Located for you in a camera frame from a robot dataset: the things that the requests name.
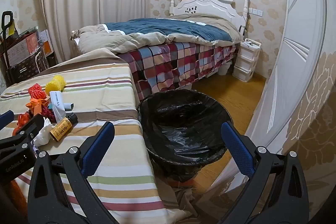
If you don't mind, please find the blue and beige duvet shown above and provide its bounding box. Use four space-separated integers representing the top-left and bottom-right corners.
70 13 244 55

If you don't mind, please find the waste bin with black bag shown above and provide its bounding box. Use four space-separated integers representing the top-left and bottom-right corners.
138 90 234 182

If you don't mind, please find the yellow foam fruit net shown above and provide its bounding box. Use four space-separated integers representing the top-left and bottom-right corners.
45 81 59 94
54 75 66 88

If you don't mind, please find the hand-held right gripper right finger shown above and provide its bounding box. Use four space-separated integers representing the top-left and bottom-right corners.
220 121 310 224

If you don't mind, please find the brown bottle with yellow label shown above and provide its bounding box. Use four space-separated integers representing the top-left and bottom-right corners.
50 113 78 142

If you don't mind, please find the orange ribbon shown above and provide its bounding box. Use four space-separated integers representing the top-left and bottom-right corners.
26 98 51 115

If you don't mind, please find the plaid bed sheet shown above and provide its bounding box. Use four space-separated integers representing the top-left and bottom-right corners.
117 42 240 101

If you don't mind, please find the white plastic drawer unit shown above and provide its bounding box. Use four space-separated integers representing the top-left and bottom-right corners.
232 38 261 83

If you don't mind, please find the white and orange box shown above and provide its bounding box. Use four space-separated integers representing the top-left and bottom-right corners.
37 29 54 56

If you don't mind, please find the dark red ribbon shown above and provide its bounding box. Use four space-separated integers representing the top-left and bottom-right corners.
41 106 57 121

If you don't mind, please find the black charger cable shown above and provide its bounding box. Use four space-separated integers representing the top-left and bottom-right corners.
238 14 250 38

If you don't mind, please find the white bucket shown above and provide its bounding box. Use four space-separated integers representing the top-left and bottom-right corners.
218 61 234 76

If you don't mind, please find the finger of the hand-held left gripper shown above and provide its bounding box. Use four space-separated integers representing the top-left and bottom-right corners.
0 110 15 127
0 114 45 159

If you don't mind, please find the white wardrobe door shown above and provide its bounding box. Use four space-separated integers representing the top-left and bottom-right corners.
199 0 336 224

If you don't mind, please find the white carved headboard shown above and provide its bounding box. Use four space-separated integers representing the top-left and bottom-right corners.
169 0 250 30

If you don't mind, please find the brown patterned storage bag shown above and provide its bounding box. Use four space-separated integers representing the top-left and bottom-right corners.
8 52 50 83

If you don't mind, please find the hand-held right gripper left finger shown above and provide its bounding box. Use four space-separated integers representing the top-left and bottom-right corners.
28 122 124 224

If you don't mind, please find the cream pleated curtain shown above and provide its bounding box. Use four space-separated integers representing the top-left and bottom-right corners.
38 0 151 67

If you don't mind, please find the printed cardboard box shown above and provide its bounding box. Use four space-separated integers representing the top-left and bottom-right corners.
5 32 37 62

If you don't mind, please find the white tissue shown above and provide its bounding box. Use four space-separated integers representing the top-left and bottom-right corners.
33 118 53 147

